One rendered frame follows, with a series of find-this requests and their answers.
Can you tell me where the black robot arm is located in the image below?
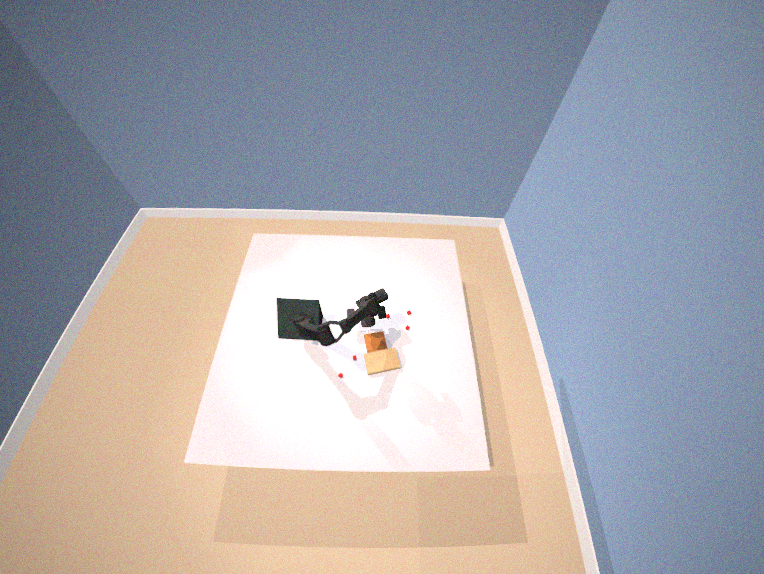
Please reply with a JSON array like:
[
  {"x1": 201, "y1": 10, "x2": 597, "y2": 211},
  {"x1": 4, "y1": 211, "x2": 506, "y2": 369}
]
[{"x1": 292, "y1": 288, "x2": 389, "y2": 347}]

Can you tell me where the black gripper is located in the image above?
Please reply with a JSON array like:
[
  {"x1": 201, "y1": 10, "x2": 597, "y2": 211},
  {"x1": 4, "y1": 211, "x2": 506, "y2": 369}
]
[{"x1": 347, "y1": 306, "x2": 386, "y2": 319}]

